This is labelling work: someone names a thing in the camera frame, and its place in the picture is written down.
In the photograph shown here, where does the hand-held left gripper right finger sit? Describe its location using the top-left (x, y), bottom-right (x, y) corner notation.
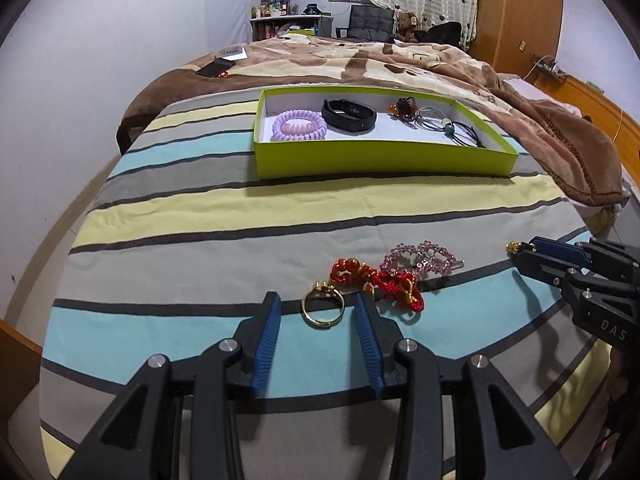
top-left (352, 291), bottom-right (576, 480)

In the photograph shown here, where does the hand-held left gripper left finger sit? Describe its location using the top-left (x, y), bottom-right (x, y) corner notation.
top-left (55, 291), bottom-right (282, 480)

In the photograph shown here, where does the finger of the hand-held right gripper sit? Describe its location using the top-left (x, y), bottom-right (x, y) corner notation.
top-left (515, 250), bottom-right (596, 291)
top-left (529, 236), bottom-right (640, 281)

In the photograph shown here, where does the gold ring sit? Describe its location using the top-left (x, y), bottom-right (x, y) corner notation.
top-left (301, 281), bottom-right (346, 329)

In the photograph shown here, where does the black cord bracelet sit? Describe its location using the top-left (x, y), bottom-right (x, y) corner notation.
top-left (452, 121), bottom-right (488, 149)

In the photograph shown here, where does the grey cord bracelet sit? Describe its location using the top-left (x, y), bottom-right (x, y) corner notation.
top-left (414, 106), bottom-right (458, 137)

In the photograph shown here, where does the lime green cardboard box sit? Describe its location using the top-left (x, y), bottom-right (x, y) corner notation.
top-left (252, 86), bottom-right (519, 179)

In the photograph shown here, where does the amber beaded bracelet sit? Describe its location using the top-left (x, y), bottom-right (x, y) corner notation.
top-left (389, 96), bottom-right (418, 122)

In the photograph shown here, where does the purple coil hair tie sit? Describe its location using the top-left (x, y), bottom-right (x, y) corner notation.
top-left (271, 109), bottom-right (328, 142)

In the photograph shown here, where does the black fitness band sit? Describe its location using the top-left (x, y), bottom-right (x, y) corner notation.
top-left (321, 98), bottom-right (377, 134)

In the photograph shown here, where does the pink crystal hair clip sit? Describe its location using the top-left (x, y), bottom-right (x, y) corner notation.
top-left (380, 241), bottom-right (467, 277)

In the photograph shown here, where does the wooden headboard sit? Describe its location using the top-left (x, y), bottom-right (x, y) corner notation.
top-left (535, 72), bottom-right (640, 181)

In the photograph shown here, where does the striped bed sheet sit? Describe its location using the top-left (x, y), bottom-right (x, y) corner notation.
top-left (40, 87), bottom-right (616, 466)

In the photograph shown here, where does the pale pink bed sheet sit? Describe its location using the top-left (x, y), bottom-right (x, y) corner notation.
top-left (505, 77), bottom-right (586, 121)

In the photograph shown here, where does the dark cloth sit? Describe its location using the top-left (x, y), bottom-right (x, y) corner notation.
top-left (414, 21), bottom-right (463, 50)

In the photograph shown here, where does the wooden wardrobe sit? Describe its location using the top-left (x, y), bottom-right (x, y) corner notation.
top-left (470, 0), bottom-right (565, 77)

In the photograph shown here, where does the brown teddy bear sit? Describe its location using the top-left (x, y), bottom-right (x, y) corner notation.
top-left (395, 10), bottom-right (421, 43)

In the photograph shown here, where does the brown patterned blanket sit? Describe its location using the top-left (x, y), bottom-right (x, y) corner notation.
top-left (116, 35), bottom-right (626, 207)

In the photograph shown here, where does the black smartphone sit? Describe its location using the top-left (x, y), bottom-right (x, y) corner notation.
top-left (196, 59), bottom-right (237, 79)

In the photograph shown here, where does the black office chair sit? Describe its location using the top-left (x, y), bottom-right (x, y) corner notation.
top-left (336, 5), bottom-right (396, 43)

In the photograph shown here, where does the white desk shelf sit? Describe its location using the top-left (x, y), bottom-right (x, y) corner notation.
top-left (249, 12), bottom-right (333, 41)

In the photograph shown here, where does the group of bottles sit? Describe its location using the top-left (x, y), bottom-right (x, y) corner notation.
top-left (250, 0), bottom-right (301, 18)

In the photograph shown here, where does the red beaded bracelet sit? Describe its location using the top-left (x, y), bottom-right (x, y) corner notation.
top-left (329, 257), bottom-right (426, 319)

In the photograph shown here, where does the white cable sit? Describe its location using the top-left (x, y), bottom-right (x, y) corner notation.
top-left (525, 54), bottom-right (556, 81)

